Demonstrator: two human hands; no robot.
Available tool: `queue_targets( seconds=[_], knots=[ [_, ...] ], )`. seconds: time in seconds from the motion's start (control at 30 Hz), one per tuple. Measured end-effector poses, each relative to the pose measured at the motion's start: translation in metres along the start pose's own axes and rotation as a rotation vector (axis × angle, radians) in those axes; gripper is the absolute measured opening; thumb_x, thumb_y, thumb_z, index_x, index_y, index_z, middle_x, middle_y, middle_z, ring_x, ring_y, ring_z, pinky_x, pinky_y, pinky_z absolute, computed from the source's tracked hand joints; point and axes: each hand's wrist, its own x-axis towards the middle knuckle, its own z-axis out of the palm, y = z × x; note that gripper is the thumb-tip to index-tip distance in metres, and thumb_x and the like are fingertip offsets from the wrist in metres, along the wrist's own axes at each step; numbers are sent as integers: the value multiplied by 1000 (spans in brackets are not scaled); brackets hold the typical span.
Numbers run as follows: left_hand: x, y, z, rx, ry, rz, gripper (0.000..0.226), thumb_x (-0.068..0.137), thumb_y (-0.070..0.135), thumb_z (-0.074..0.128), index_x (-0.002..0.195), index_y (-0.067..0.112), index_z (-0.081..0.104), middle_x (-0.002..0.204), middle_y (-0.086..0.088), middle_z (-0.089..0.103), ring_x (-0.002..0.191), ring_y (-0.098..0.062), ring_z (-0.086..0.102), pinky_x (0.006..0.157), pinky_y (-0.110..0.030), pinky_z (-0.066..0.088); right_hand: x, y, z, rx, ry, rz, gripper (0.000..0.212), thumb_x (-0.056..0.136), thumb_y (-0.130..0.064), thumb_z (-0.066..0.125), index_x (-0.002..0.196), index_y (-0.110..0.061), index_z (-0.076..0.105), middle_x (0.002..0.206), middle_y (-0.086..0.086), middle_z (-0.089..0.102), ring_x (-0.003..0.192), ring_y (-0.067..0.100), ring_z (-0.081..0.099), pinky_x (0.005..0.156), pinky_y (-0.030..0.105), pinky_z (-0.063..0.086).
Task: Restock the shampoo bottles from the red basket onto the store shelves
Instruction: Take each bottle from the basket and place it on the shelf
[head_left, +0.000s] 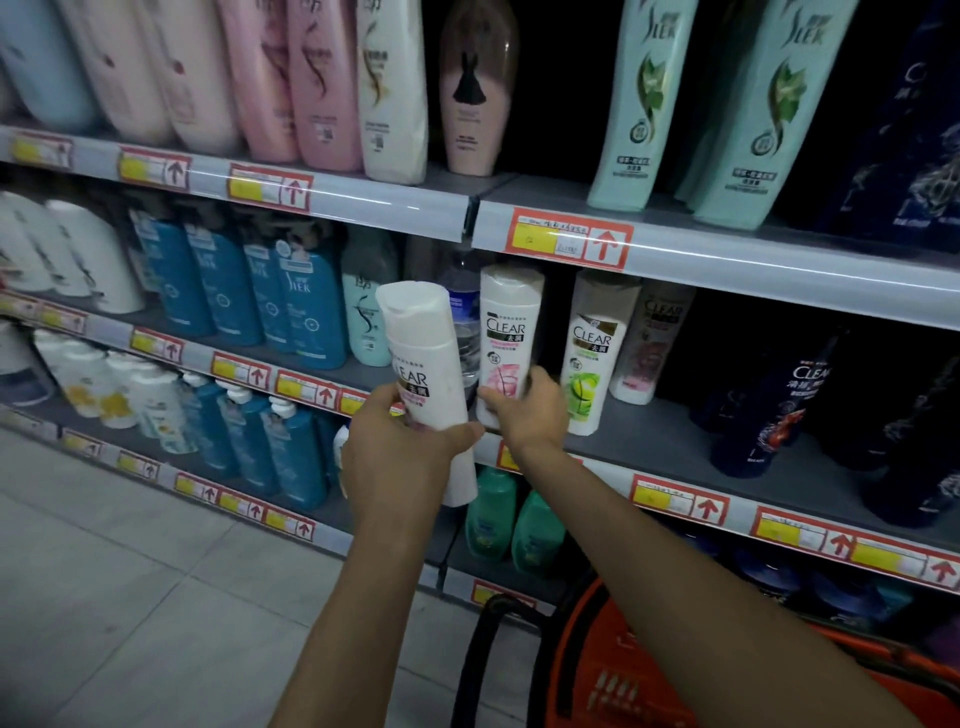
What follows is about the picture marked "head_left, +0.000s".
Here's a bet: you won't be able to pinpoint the pale pink large bottle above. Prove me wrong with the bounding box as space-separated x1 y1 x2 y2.
133 0 243 157
54 0 176 148

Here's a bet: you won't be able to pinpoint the white shampoo bottle pink label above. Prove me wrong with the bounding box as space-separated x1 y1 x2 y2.
475 262 546 430

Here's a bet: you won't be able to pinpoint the grey metal shelf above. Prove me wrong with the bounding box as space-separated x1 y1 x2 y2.
0 288 483 423
471 175 960 333
0 393 460 592
0 122 520 244
441 525 575 618
471 386 960 599

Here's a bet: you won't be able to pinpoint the person's left hand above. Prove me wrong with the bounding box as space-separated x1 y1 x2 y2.
341 382 486 528

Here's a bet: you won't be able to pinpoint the orange shopping basket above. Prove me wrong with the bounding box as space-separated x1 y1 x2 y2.
543 576 960 728

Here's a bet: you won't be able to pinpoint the white rounded bottle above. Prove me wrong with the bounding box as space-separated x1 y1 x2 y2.
0 213 55 294
0 191 92 299
45 198 146 315

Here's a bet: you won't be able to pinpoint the white pump bottle yellow flower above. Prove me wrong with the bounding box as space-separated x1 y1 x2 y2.
33 330 108 420
127 364 198 456
99 350 153 431

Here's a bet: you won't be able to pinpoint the pale teal shampoo bottle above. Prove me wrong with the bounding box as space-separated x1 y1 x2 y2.
341 227 400 368

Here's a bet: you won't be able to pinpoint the red yellow price tag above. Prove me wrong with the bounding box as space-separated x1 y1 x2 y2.
227 162 315 214
504 207 636 273
117 146 192 192
9 132 75 171

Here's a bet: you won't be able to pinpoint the person's right forearm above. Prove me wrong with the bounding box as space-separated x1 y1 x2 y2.
516 441 925 728

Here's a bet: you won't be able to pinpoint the pale blue large bottle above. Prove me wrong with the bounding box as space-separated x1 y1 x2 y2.
0 0 101 135

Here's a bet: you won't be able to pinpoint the dark navy large bottle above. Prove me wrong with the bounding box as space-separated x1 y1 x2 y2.
816 0 960 254

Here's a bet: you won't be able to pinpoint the mint green shampoo bottle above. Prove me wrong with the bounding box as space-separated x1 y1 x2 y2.
690 0 861 232
586 0 700 213

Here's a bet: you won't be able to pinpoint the row of red price labels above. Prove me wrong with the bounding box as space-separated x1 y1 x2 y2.
0 291 960 594
0 408 539 610

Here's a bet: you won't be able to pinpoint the dark blue bottle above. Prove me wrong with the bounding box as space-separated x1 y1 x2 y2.
806 566 918 627

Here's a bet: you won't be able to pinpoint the person's left forearm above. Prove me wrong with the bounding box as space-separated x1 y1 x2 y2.
268 510 453 728

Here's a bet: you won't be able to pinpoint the person's right hand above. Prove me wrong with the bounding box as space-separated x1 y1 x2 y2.
477 366 572 461

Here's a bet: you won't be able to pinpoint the white shampoo bottle pink flowers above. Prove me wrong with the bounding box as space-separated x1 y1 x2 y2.
609 281 697 407

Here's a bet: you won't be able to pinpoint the white shampoo bottle gold print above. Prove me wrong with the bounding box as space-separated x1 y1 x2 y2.
355 0 429 187

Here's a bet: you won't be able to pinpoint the pink bottle black dress print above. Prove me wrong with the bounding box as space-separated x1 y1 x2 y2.
439 0 521 178

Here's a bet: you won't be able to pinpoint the white shampoo bottle green label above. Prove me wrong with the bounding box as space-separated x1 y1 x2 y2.
559 271 643 438

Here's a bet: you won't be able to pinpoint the dark navy shampoo bottle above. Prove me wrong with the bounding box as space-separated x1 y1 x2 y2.
709 333 843 480
861 358 960 528

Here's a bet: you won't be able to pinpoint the black basket handle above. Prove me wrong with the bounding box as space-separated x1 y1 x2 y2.
450 594 558 728

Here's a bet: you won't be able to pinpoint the white shampoo bottle brown label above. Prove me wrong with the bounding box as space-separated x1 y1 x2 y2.
375 281 480 509

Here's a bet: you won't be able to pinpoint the blue shampoo bottle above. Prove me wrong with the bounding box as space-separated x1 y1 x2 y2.
240 238 295 354
127 210 216 339
183 221 264 348
273 240 351 372

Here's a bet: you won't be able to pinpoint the blue pump bottle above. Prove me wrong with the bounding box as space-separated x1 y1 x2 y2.
216 381 279 494
262 396 330 513
180 372 240 478

